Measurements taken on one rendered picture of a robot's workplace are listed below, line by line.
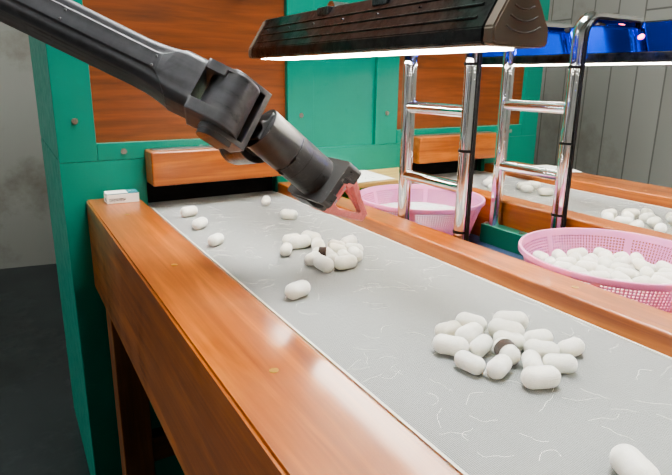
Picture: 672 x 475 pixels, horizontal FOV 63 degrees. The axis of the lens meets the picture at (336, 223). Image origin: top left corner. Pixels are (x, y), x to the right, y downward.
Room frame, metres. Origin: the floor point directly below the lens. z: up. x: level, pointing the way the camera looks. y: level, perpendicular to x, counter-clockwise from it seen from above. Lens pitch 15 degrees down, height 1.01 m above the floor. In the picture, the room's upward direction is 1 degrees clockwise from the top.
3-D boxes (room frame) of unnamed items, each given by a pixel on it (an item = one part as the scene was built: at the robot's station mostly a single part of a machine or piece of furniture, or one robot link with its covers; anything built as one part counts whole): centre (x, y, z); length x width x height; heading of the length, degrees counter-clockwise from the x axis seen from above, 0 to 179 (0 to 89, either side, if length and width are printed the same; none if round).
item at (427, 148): (1.54, -0.33, 0.83); 0.30 x 0.06 x 0.07; 121
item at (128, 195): (1.07, 0.43, 0.77); 0.06 x 0.04 x 0.02; 121
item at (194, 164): (1.19, 0.25, 0.83); 0.30 x 0.06 x 0.07; 121
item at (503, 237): (1.09, -0.44, 0.90); 0.20 x 0.19 x 0.45; 31
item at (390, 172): (1.32, -0.06, 0.77); 0.33 x 0.15 x 0.01; 121
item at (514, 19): (0.85, -0.02, 1.08); 0.62 x 0.08 x 0.07; 31
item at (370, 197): (1.14, -0.18, 0.72); 0.27 x 0.27 x 0.10
